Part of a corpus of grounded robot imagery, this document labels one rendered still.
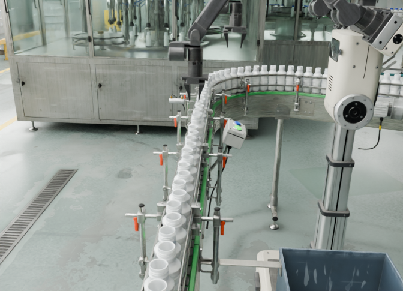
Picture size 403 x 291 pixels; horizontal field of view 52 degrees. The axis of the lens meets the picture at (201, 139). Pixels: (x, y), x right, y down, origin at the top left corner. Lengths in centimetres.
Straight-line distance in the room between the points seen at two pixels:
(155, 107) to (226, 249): 230
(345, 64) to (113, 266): 184
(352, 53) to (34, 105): 403
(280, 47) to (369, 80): 474
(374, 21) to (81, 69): 372
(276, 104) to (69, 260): 171
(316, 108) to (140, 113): 244
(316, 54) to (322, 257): 545
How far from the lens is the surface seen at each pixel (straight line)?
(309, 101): 289
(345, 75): 177
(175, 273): 90
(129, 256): 285
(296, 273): 134
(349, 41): 175
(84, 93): 490
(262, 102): 287
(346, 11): 156
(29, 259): 299
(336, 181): 199
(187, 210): 109
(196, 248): 117
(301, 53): 655
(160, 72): 463
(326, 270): 135
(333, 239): 213
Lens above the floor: 167
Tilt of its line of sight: 21 degrees down
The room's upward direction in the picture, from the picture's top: 1 degrees clockwise
